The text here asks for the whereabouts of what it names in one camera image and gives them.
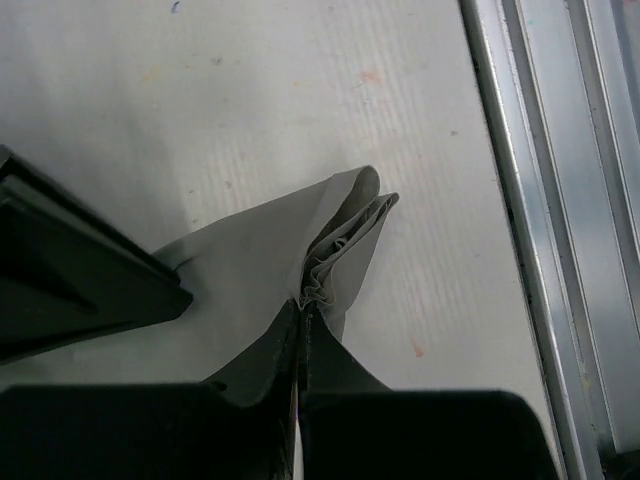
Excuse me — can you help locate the aluminium mounting rail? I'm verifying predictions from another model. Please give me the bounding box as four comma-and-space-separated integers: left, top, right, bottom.
460, 1, 639, 479

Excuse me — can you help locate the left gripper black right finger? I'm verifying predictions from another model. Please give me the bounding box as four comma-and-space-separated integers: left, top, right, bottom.
299, 305, 558, 479

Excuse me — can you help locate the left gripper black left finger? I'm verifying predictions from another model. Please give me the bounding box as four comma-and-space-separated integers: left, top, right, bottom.
1, 301, 300, 479

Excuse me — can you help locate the grey underwear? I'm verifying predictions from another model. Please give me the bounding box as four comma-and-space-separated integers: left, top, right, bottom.
1, 166, 398, 387

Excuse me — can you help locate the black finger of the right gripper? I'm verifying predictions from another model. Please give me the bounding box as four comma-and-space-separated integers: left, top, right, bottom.
1, 147, 193, 360

